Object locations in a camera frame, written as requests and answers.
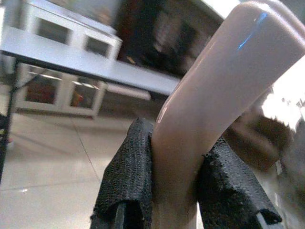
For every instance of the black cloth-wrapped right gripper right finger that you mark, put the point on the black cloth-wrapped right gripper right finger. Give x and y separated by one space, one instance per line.
226 181

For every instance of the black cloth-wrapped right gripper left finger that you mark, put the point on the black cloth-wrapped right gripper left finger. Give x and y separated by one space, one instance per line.
128 171

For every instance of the brown broom bristles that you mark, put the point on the brown broom bristles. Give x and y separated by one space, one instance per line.
264 140

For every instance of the white cabinet with glass doors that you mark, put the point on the white cabinet with glass doors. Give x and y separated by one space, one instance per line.
59 71

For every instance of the white table with black legs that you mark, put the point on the white table with black legs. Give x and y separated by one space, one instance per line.
71 57

